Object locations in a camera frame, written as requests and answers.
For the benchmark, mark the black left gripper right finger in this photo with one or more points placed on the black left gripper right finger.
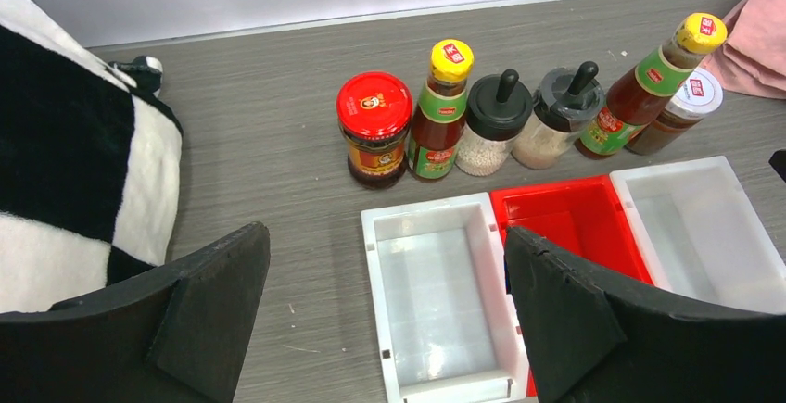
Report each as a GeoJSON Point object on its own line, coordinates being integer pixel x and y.
{"type": "Point", "coordinates": [595, 335]}

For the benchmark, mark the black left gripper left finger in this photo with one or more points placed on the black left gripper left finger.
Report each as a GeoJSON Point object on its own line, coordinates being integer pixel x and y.
{"type": "Point", "coordinates": [176, 333]}

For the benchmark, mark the yellow cap sauce bottle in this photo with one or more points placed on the yellow cap sauce bottle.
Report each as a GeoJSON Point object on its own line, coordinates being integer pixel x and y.
{"type": "Point", "coordinates": [439, 117]}
{"type": "Point", "coordinates": [640, 95]}

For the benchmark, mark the white lid brown sauce jar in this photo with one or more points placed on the white lid brown sauce jar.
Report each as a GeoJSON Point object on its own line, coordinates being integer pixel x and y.
{"type": "Point", "coordinates": [700, 96]}

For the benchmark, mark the red lid chili sauce jar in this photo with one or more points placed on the red lid chili sauce jar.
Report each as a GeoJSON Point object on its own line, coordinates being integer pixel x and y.
{"type": "Point", "coordinates": [374, 111]}

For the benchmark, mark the red plastic bin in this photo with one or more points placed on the red plastic bin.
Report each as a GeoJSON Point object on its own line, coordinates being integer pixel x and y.
{"type": "Point", "coordinates": [583, 216]}

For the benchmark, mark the right white plastic bin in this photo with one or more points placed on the right white plastic bin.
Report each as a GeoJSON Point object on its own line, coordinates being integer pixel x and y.
{"type": "Point", "coordinates": [699, 235]}

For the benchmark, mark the white plastic bin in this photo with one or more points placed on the white plastic bin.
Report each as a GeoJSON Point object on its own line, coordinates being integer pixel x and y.
{"type": "Point", "coordinates": [447, 329]}
{"type": "Point", "coordinates": [699, 235]}

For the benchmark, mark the left white plastic bin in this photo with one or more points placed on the left white plastic bin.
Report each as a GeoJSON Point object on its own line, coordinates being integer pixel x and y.
{"type": "Point", "coordinates": [447, 329]}

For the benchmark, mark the black white checkered blanket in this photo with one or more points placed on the black white checkered blanket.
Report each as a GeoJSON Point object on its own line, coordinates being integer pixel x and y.
{"type": "Point", "coordinates": [90, 164]}

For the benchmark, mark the grey lid seasoning jar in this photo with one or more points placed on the grey lid seasoning jar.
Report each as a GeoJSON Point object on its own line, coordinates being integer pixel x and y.
{"type": "Point", "coordinates": [565, 102]}

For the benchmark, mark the black lid white seasoning jar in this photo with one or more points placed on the black lid white seasoning jar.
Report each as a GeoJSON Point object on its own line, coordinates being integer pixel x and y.
{"type": "Point", "coordinates": [498, 107]}

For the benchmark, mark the pink cloth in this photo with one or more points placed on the pink cloth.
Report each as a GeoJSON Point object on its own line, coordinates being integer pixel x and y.
{"type": "Point", "coordinates": [752, 60]}

